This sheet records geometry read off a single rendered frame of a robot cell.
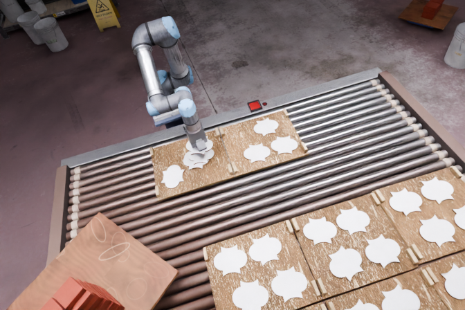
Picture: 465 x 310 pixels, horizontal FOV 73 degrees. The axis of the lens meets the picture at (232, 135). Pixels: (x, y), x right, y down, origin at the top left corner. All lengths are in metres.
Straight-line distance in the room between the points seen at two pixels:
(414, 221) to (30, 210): 2.95
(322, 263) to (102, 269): 0.92
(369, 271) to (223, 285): 0.60
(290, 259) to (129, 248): 0.69
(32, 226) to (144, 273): 1.94
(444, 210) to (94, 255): 1.54
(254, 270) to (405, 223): 0.69
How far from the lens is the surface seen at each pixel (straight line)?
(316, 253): 1.47
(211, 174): 1.67
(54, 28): 4.98
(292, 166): 1.68
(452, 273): 1.58
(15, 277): 3.11
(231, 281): 1.44
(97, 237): 1.58
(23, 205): 3.43
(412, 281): 1.52
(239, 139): 1.78
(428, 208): 1.68
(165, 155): 1.82
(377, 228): 1.57
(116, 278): 1.47
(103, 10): 5.04
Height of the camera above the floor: 2.32
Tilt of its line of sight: 50 degrees down
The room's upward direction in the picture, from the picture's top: 11 degrees counter-clockwise
